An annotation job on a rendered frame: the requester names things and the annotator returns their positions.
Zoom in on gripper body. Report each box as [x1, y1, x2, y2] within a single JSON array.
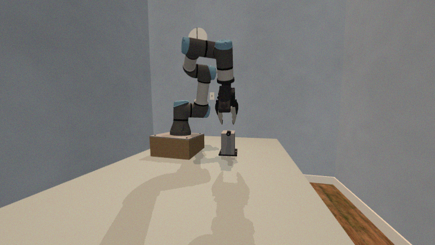
[[217, 77, 235, 106]]

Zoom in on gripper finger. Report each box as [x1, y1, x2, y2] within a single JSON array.
[[215, 100, 223, 124], [230, 99, 238, 125]]

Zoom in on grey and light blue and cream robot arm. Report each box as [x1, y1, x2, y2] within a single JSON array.
[[170, 37, 233, 136]]

